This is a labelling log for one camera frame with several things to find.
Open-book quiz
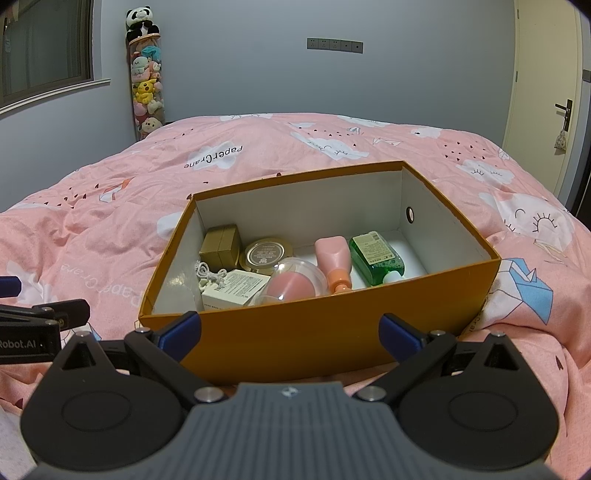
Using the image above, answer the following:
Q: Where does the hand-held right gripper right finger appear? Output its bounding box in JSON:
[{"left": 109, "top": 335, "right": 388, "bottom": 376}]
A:
[{"left": 357, "top": 313, "right": 523, "bottom": 403}]

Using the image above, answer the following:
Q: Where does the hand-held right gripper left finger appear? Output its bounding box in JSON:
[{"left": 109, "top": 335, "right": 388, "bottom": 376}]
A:
[{"left": 62, "top": 311, "right": 227, "bottom": 403}]

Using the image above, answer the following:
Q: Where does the white printed carton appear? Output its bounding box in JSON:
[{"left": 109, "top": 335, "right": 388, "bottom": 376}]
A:
[{"left": 202, "top": 269, "right": 271, "bottom": 312}]

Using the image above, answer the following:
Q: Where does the green spray bottle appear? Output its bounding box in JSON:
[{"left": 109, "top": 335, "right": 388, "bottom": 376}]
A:
[{"left": 348, "top": 231, "right": 407, "bottom": 287}]

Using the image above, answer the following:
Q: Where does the small gold box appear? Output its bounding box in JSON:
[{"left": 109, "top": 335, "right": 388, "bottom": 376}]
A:
[{"left": 199, "top": 224, "right": 243, "bottom": 273}]

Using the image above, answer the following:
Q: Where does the orange cardboard box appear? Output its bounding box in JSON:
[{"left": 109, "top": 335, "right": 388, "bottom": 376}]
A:
[{"left": 139, "top": 161, "right": 502, "bottom": 384}]

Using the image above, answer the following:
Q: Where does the pink pump bottle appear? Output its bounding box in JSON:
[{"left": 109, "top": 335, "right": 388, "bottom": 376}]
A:
[{"left": 315, "top": 235, "right": 354, "bottom": 295}]

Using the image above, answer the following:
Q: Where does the round gold jar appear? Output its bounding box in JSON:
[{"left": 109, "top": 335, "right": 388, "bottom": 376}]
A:
[{"left": 243, "top": 236, "right": 294, "bottom": 276}]

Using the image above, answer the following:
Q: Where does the clear case with pink sponge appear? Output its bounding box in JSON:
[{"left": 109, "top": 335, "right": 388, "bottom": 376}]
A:
[{"left": 249, "top": 257, "right": 319, "bottom": 306}]

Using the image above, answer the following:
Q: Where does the pink printed blanket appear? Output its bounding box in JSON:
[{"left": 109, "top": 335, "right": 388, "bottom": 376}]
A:
[{"left": 0, "top": 112, "right": 591, "bottom": 480}]

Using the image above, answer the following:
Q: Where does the clear tube of plush toys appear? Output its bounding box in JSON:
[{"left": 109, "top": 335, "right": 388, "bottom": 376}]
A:
[{"left": 128, "top": 33, "right": 167, "bottom": 141}]

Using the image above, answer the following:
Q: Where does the window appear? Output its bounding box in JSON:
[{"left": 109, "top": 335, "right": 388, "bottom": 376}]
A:
[{"left": 0, "top": 0, "right": 112, "bottom": 116}]

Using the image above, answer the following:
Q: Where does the dark wardrobe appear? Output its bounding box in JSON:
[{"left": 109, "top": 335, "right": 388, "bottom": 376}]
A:
[{"left": 566, "top": 69, "right": 591, "bottom": 213}]

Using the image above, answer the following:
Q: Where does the cream door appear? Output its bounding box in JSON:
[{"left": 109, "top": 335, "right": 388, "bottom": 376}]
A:
[{"left": 503, "top": 0, "right": 585, "bottom": 199}]

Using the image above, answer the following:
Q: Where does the panda plush toy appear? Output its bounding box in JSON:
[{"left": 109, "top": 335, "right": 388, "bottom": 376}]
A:
[{"left": 126, "top": 6, "right": 161, "bottom": 42}]

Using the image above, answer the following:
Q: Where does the black door handle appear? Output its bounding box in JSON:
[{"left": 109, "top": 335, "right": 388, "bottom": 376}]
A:
[{"left": 555, "top": 99, "right": 574, "bottom": 132}]

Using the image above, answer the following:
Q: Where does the grey wall socket strip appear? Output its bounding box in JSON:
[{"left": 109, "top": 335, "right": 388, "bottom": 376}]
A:
[{"left": 307, "top": 38, "right": 364, "bottom": 53}]

